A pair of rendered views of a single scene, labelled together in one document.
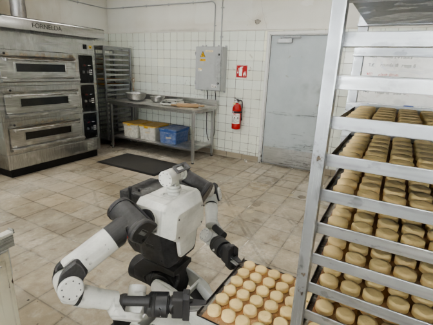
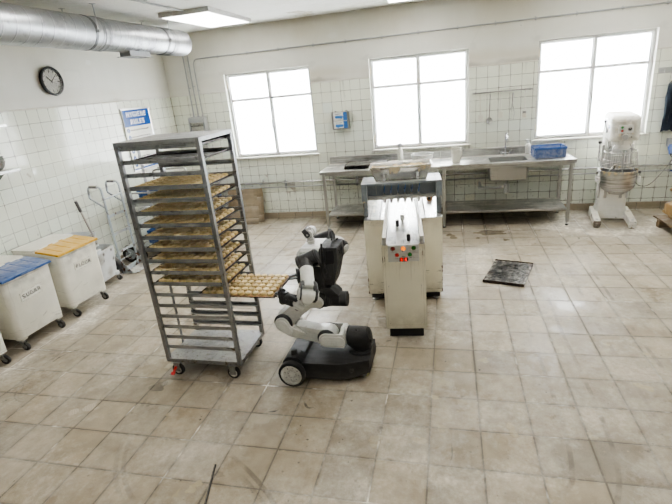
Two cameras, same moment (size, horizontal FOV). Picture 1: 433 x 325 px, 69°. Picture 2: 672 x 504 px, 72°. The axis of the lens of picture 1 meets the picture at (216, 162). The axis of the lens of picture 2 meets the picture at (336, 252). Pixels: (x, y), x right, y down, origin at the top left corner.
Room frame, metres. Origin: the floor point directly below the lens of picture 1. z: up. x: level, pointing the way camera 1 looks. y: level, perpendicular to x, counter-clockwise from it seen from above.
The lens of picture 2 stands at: (4.26, -0.40, 2.05)
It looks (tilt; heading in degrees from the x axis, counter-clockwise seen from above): 20 degrees down; 166
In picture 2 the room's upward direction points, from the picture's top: 6 degrees counter-clockwise
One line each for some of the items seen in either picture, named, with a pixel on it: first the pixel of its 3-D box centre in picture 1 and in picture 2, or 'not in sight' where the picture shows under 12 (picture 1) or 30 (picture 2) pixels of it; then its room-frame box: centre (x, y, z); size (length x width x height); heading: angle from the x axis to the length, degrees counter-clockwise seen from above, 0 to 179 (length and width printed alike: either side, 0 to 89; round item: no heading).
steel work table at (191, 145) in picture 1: (160, 125); not in sight; (5.63, 1.03, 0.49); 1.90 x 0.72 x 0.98; 61
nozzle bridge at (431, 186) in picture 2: not in sight; (401, 196); (0.30, 1.25, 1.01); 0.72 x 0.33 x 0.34; 67
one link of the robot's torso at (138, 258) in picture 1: (158, 269); (328, 294); (1.25, 0.25, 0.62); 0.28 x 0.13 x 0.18; 61
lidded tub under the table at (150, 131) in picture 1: (154, 131); not in sight; (5.71, 1.17, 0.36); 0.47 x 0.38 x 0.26; 151
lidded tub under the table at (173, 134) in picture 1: (174, 134); not in sight; (5.49, 0.77, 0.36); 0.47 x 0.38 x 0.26; 153
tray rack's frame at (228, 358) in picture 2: not in sight; (198, 255); (0.77, -0.62, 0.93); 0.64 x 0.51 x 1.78; 61
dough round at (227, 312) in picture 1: (228, 315); not in sight; (0.90, -0.06, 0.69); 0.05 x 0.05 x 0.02
